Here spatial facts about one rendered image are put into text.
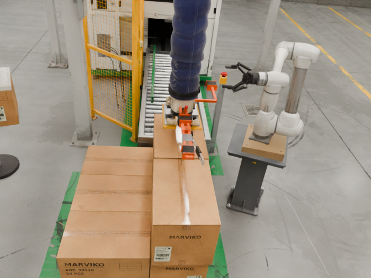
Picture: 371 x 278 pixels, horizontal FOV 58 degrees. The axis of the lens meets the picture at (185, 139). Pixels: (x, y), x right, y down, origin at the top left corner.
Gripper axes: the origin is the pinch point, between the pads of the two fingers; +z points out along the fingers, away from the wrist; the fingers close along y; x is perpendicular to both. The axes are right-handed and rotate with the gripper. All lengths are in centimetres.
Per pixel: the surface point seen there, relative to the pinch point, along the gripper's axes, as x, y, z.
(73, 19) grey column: 138, 13, 122
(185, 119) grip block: -3.0, 31.6, 22.7
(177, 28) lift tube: 17.2, -23.2, 31.5
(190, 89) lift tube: 15.5, 18.2, 19.6
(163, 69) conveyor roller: 241, 105, 31
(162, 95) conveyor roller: 162, 103, 33
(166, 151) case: 2, 63, 34
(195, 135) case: 24, 63, 10
